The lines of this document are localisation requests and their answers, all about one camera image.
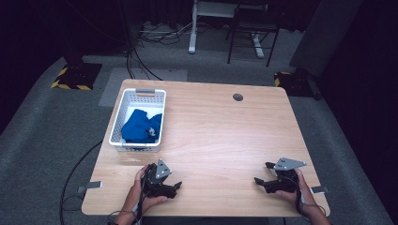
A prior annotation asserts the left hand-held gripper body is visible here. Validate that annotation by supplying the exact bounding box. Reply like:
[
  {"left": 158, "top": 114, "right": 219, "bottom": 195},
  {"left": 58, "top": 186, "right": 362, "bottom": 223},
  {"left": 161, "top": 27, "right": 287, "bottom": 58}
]
[{"left": 142, "top": 158, "right": 173, "bottom": 197}]

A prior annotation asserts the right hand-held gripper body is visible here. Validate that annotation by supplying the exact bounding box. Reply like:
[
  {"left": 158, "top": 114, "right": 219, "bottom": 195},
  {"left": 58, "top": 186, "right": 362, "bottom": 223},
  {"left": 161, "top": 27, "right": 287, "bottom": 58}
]
[{"left": 265, "top": 157, "right": 308, "bottom": 194}]

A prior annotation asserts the blue shirt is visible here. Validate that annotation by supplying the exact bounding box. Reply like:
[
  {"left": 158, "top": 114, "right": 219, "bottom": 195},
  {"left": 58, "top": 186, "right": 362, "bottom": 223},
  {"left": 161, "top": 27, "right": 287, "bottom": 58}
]
[{"left": 121, "top": 108, "right": 163, "bottom": 144}]

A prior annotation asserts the white plastic basket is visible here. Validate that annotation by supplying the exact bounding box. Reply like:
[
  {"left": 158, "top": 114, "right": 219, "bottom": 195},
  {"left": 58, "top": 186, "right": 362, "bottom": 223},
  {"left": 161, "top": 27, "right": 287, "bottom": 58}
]
[{"left": 108, "top": 88, "right": 167, "bottom": 153}]

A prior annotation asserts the person's right hand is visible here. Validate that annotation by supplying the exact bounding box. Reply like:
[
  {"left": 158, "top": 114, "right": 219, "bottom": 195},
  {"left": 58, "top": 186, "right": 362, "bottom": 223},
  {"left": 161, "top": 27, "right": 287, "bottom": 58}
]
[{"left": 275, "top": 168, "right": 314, "bottom": 209}]

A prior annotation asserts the person's left hand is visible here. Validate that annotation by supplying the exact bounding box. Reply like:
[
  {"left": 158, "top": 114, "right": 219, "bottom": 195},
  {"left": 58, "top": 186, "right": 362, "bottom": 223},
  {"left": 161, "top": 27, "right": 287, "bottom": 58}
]
[{"left": 125, "top": 165, "right": 168, "bottom": 214}]

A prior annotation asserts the grey tape strip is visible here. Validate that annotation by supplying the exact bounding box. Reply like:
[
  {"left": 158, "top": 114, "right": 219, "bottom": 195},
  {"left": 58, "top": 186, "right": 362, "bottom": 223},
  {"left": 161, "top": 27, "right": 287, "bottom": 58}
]
[{"left": 77, "top": 180, "right": 103, "bottom": 195}]

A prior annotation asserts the black yellow striped stand base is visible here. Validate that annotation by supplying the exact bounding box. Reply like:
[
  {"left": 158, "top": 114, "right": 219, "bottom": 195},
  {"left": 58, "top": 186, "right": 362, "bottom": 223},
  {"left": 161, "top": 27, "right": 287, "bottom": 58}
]
[
  {"left": 274, "top": 70, "right": 322, "bottom": 99},
  {"left": 50, "top": 62, "right": 103, "bottom": 92}
]

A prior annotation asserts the black chair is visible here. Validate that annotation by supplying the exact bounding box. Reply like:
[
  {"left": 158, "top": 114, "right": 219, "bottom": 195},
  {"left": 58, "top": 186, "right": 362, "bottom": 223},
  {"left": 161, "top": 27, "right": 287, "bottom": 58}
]
[{"left": 226, "top": 3, "right": 281, "bottom": 68}]

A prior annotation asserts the grey upright panel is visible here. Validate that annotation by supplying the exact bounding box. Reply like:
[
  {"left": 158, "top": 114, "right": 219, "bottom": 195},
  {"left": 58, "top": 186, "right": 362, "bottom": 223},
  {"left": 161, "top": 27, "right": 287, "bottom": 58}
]
[{"left": 289, "top": 0, "right": 365, "bottom": 78}]

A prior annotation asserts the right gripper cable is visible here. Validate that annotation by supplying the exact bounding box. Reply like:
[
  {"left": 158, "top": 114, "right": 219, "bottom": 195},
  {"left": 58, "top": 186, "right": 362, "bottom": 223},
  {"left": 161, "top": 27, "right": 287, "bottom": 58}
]
[{"left": 295, "top": 187, "right": 327, "bottom": 218}]

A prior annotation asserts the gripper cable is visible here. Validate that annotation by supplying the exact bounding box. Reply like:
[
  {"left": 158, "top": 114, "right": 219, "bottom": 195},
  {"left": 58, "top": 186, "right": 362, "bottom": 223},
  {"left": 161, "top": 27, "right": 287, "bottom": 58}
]
[
  {"left": 295, "top": 187, "right": 327, "bottom": 218},
  {"left": 106, "top": 184, "right": 148, "bottom": 225}
]

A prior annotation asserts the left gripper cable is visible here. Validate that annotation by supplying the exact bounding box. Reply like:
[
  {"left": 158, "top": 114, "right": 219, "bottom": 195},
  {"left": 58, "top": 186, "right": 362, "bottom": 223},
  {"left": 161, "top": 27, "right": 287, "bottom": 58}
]
[{"left": 106, "top": 184, "right": 148, "bottom": 225}]

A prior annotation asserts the long black floor cable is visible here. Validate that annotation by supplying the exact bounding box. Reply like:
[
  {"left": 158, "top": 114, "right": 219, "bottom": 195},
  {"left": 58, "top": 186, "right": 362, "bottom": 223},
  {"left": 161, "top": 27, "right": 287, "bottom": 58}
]
[{"left": 58, "top": 140, "right": 103, "bottom": 225}]

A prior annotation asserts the bundle of floor cables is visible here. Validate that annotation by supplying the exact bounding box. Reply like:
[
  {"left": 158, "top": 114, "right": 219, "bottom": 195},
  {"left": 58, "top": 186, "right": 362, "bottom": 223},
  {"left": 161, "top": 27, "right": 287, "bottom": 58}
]
[{"left": 135, "top": 20, "right": 195, "bottom": 46}]

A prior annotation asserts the white desk frame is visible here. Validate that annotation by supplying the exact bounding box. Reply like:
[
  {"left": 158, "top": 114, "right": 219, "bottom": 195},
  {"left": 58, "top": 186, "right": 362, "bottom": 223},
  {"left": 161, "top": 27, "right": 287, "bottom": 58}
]
[{"left": 187, "top": 0, "right": 270, "bottom": 59}]

